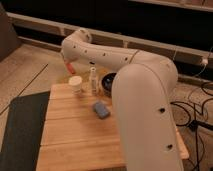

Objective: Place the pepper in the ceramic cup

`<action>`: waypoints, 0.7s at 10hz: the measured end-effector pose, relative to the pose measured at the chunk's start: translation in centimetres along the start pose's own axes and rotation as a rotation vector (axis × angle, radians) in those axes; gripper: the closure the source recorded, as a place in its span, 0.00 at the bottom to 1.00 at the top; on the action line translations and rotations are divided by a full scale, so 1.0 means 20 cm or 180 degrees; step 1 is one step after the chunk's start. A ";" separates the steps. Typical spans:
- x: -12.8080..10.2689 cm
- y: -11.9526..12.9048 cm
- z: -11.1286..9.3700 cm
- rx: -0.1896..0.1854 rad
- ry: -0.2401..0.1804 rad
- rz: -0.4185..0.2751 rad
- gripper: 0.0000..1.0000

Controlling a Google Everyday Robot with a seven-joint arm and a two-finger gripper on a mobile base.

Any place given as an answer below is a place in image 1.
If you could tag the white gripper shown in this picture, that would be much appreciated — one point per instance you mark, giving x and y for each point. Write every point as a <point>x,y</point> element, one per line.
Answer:
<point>66,59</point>

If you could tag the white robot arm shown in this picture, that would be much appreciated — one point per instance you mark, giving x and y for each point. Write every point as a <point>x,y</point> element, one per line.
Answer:
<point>140,99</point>

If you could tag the clear small bottle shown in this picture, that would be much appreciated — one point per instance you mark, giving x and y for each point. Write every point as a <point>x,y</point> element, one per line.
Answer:
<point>94,80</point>

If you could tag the dark round bowl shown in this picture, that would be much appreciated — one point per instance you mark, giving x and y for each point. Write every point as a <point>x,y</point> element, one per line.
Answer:
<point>107,82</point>

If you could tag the blue sponge block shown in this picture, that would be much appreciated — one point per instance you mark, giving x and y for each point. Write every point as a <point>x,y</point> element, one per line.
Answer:
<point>101,110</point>

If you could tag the dark grey floor mat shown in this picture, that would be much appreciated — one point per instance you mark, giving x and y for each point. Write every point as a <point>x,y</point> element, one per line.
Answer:
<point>23,132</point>

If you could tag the wooden shelf rail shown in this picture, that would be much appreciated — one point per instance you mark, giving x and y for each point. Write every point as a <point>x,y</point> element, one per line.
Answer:
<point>179,53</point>

